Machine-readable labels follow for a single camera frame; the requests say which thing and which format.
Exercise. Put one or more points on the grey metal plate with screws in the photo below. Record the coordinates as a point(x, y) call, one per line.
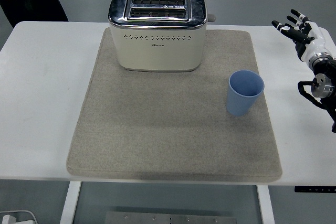
point(170, 218)

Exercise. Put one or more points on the blue plastic cup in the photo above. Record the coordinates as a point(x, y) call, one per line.
point(240, 103)

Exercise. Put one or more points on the grey-beige felt mat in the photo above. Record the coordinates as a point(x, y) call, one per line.
point(157, 129)

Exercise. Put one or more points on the white power adapter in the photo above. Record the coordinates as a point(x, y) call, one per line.
point(8, 220)

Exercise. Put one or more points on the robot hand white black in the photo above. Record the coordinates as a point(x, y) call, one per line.
point(313, 43)

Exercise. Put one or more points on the cream chrome toaster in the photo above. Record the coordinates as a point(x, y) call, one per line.
point(157, 53)

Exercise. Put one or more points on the black table control panel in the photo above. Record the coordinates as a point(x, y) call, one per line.
point(315, 189)

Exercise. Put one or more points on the white table leg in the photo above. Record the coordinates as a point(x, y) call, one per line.
point(265, 205)
point(70, 203)

